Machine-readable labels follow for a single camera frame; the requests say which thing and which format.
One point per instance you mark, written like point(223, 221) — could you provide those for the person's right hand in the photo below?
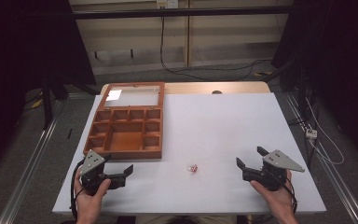
point(275, 199)

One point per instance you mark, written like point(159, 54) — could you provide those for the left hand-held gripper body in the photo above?
point(90, 169)

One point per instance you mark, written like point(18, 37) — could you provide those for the person's left hand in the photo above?
point(90, 202)

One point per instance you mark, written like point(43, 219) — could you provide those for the white wall outlet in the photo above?
point(167, 3)

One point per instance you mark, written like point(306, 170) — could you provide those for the white table mat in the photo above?
point(217, 137)

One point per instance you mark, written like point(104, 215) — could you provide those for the wooden compartment box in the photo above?
point(127, 130)

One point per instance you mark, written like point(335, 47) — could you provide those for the metal floor rail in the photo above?
point(332, 168)
point(28, 174)

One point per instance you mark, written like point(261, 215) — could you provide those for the white power strip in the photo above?
point(311, 133)

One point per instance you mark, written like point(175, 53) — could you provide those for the white paper slip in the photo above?
point(114, 95)

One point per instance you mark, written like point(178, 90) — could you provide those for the black horizontal bar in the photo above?
point(180, 12)

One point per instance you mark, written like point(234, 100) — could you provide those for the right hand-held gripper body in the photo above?
point(272, 171)

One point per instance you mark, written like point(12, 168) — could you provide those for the black curtain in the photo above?
point(24, 62)
point(335, 62)

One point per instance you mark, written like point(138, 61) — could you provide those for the black metal stand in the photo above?
point(47, 102)

